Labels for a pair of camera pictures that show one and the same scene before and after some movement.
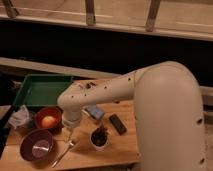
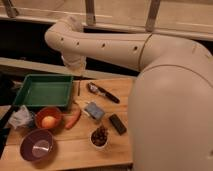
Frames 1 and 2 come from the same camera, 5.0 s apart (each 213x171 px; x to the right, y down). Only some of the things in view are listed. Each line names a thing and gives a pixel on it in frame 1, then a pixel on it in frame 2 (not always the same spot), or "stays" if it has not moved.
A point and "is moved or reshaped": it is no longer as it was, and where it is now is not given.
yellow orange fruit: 49,122 stays
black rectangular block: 120,127 stays
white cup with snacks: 99,138 stays
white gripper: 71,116 -> 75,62
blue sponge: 94,111 stays
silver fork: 62,154 is moved or reshaped
